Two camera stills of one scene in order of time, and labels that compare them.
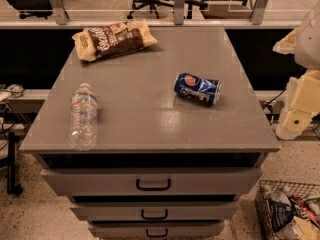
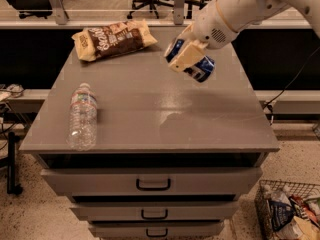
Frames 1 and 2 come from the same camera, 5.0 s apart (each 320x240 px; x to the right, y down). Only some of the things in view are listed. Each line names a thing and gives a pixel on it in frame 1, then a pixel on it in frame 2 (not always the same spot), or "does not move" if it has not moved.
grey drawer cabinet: (157, 143) does not move
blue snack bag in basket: (281, 213) does not move
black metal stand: (9, 163) does not move
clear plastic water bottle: (82, 128) does not move
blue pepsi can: (191, 86) → (201, 70)
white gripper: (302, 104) → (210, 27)
